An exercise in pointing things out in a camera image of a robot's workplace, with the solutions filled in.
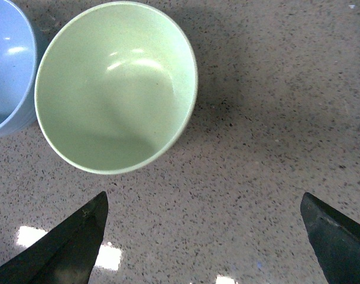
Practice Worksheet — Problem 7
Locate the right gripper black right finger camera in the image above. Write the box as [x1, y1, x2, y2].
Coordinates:
[300, 192, 360, 283]

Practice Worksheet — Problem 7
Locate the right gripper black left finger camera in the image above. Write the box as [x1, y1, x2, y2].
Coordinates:
[0, 191, 108, 283]

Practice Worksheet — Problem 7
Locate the green bowl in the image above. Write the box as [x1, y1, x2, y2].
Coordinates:
[35, 1, 198, 175]

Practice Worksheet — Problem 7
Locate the blue bowl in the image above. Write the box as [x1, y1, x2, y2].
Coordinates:
[0, 1, 44, 138]

